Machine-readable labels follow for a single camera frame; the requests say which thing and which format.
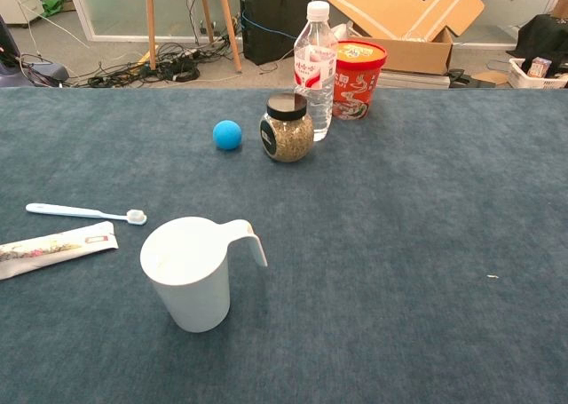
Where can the red instant noodle bucket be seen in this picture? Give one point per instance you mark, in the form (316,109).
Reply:
(361,84)

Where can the light blue toothbrush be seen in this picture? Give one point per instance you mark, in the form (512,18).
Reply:
(66,210)

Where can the black flat stand base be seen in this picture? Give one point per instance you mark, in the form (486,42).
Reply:
(459,77)

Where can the blue foam ball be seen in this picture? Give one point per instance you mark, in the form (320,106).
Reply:
(227,135)

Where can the black computer case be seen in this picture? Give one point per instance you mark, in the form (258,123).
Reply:
(270,26)

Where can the glass jar black lid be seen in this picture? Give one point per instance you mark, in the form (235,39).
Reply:
(287,137)

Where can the white plastic basket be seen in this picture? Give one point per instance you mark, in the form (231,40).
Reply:
(519,79)

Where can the floral toothpaste tube white cap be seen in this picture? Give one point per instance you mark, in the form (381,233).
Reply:
(57,248)

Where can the black cloth covered object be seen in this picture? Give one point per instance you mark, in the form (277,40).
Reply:
(541,35)

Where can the flat cardboard piece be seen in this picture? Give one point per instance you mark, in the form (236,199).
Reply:
(490,78)

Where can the clear water bottle red label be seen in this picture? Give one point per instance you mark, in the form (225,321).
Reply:
(314,57)

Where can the blue grey machine base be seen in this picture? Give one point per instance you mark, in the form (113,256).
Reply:
(9,73)

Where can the aluminium profile rails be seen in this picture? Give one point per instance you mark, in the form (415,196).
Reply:
(412,81)

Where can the open cardboard box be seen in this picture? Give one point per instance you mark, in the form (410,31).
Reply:
(399,9)

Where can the white cabinet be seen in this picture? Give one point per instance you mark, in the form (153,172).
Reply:
(18,0)

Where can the small colourful carton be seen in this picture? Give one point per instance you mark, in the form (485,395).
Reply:
(539,67)

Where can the wooden leg stand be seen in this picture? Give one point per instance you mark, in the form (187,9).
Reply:
(151,22)

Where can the green plastic object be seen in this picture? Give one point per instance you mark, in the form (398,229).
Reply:
(53,5)

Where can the blue table cloth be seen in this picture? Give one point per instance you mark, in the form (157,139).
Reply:
(399,244)

